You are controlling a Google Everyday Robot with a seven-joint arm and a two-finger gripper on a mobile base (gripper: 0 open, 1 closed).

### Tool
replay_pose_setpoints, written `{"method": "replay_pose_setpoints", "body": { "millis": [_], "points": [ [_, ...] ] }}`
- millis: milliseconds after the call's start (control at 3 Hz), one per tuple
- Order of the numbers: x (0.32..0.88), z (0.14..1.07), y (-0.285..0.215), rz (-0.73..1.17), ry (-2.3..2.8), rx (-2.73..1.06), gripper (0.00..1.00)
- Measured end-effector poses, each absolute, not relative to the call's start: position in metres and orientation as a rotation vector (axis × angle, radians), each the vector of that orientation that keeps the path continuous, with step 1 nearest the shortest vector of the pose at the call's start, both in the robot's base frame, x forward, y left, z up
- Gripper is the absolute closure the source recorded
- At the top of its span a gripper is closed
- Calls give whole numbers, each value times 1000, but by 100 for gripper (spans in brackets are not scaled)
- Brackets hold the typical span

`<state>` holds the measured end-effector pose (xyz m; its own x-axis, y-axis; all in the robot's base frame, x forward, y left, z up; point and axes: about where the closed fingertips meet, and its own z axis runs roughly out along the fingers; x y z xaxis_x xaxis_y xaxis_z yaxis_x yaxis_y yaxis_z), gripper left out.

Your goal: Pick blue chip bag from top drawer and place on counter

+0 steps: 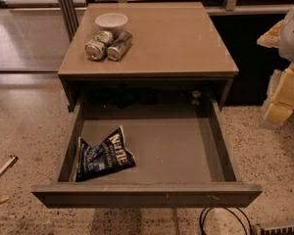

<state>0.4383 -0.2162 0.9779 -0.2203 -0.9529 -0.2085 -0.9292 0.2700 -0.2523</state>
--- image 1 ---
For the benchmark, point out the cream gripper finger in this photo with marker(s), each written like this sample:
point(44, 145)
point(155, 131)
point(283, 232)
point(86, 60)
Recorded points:
point(270, 39)
point(279, 105)

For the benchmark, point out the blue Kettle chip bag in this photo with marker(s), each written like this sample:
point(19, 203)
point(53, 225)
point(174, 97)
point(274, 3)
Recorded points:
point(110, 156)

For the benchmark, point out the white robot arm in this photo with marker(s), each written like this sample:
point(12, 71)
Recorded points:
point(286, 38)

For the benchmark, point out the grey cabinet counter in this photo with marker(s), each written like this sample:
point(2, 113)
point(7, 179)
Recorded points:
point(170, 40)

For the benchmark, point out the grey power strip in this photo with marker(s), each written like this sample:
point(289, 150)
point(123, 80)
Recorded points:
point(260, 229)

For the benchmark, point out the dark soda can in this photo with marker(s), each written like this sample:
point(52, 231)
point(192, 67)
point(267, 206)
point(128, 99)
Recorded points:
point(120, 46)

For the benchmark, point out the white bowl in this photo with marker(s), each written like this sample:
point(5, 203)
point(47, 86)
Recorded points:
point(114, 22)

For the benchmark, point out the green soda can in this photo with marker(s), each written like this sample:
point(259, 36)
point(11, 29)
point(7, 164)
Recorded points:
point(96, 48)

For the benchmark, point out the metal chair leg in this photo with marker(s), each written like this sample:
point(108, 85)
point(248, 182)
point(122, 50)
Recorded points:
point(9, 163)

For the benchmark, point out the metal window frame post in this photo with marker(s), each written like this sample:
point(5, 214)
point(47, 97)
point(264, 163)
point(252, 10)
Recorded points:
point(69, 16)

